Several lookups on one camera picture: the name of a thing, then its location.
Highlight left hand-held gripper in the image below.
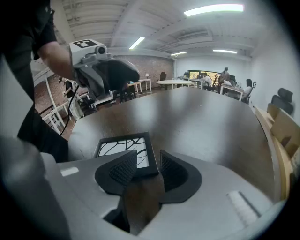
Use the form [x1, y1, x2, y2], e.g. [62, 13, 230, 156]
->
[68, 38, 141, 102]

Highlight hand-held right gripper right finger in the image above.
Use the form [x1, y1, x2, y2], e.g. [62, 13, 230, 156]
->
[159, 149, 203, 204]

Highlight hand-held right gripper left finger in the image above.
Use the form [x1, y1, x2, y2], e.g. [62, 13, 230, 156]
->
[94, 149, 138, 195]

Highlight thin black panel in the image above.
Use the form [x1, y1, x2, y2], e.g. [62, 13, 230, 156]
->
[93, 131, 160, 178]

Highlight person's left forearm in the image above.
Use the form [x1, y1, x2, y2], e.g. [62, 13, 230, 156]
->
[37, 41, 77, 82]

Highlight small white table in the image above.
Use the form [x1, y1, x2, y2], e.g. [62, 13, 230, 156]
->
[137, 78, 153, 92]

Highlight black office chair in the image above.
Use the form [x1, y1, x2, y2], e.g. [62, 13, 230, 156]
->
[267, 88, 294, 116]
[158, 72, 168, 89]

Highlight round white table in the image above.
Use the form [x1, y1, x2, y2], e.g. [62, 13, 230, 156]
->
[156, 80, 194, 91]

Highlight wide window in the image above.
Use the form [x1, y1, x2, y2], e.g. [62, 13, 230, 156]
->
[188, 69, 224, 85]

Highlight person's body in black clothing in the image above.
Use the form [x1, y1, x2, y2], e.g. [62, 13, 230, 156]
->
[0, 0, 70, 163]

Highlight white desk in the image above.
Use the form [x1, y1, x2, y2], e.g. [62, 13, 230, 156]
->
[219, 83, 245, 102]

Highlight black chair with curled headrest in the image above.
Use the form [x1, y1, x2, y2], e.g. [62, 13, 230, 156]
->
[242, 81, 257, 105]

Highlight brown cardboard box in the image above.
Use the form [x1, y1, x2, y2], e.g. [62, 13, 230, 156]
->
[267, 103, 300, 160]

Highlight thin black cable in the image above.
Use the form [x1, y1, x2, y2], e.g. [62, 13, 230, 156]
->
[59, 84, 80, 136]

